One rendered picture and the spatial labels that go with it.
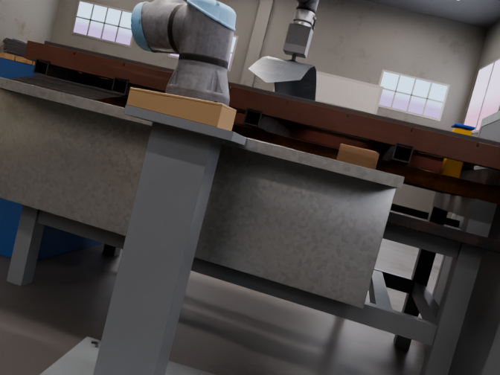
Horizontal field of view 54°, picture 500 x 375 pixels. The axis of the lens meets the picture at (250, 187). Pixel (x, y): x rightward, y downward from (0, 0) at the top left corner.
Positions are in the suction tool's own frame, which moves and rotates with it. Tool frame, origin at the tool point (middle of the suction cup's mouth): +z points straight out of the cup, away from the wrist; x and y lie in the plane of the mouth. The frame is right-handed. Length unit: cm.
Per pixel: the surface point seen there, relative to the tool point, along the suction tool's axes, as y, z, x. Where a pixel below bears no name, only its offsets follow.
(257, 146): -9, 34, 62
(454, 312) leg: -71, 66, 35
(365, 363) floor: -55, 100, 1
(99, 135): 44, 42, 47
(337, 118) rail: -25, 20, 41
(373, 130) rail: -36, 21, 41
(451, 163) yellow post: -61, 23, 24
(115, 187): 35, 57, 46
